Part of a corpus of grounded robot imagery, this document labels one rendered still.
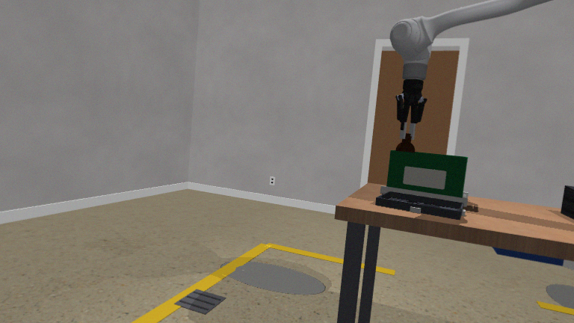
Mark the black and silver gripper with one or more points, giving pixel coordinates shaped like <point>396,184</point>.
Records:
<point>412,95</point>

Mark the brown glass bottle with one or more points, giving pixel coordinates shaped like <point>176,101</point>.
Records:
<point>405,145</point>

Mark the green plastic crate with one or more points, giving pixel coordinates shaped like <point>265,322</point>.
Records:
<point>427,172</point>

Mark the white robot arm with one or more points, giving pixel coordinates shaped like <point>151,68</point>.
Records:
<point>413,38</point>

